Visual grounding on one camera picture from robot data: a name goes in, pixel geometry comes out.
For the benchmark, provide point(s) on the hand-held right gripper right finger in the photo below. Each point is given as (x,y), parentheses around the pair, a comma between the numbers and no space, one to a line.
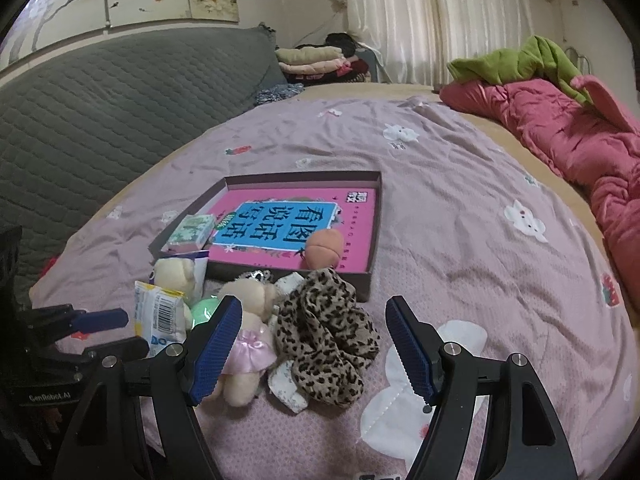
(410,355)

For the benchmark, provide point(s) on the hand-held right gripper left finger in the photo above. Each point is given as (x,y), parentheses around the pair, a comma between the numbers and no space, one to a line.
(215,355)

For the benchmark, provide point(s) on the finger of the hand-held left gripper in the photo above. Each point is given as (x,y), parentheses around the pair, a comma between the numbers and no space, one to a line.
(105,318)
(130,348)

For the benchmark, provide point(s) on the white tissue pack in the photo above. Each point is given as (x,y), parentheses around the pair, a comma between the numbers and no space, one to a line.
(160,310)

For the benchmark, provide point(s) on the teddy bear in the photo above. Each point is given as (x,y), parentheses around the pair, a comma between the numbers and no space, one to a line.
(172,272)
(250,295)

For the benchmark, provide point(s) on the leopard print cloth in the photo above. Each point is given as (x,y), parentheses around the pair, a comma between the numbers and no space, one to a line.
(320,330)

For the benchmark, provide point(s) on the brown cardboard box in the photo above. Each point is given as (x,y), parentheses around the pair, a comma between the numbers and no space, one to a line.
(373,260)

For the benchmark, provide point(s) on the green ball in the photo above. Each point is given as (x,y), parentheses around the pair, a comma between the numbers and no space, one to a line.
(202,312)

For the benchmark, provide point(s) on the white floral cloth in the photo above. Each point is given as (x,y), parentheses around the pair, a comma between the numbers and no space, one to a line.
(285,385)

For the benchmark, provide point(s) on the green tissue pack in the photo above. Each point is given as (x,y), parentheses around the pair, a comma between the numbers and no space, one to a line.
(192,230)

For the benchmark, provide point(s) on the peach plush ball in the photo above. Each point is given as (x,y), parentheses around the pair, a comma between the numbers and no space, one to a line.
(325,250)

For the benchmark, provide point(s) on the purple printed bedsheet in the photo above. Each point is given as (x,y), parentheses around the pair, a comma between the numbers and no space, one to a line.
(450,200)

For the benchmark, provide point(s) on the pink picture book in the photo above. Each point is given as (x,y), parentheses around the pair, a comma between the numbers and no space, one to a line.
(300,198)

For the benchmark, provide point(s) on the grey quilted headboard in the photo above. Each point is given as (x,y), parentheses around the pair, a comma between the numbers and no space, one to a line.
(100,110)

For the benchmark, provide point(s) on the blue patterned cloth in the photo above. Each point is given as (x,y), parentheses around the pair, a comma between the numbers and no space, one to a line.
(277,93)

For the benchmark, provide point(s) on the pink quilt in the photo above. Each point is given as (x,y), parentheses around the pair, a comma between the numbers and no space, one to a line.
(550,125)

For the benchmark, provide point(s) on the pink folded garment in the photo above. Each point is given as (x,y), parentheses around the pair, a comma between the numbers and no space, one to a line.
(310,67)

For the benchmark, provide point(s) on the green blanket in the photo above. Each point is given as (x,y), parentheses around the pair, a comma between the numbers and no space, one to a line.
(500,62)

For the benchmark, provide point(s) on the beige folded garment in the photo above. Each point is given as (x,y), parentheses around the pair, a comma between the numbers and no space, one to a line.
(307,54)

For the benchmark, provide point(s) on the black garment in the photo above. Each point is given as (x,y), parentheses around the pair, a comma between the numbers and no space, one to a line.
(342,40)

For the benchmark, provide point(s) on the white curtain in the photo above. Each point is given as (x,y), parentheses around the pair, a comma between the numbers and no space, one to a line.
(425,10)

